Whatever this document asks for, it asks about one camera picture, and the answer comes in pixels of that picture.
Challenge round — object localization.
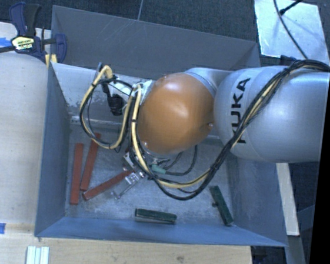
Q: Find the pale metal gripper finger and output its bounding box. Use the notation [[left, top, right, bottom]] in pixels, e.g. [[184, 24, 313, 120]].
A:
[[121, 151, 136, 170], [110, 169, 141, 202]]

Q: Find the dark green flat block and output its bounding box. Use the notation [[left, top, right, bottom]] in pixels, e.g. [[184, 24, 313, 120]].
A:
[[134, 208, 178, 227], [204, 184, 238, 227]]

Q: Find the grey metal bin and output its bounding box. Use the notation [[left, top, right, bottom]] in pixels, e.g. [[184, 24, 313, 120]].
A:
[[26, 4, 314, 264]]

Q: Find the pale wood board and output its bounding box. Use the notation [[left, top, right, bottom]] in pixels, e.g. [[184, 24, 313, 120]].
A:
[[0, 49, 56, 228]]

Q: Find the red-brown flat block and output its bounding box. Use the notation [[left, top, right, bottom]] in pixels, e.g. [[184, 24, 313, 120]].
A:
[[79, 131, 102, 193], [68, 142, 86, 206], [82, 164, 135, 206]]

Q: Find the black cylinder on white bracket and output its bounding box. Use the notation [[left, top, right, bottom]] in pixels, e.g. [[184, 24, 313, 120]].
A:
[[99, 75, 137, 118]]

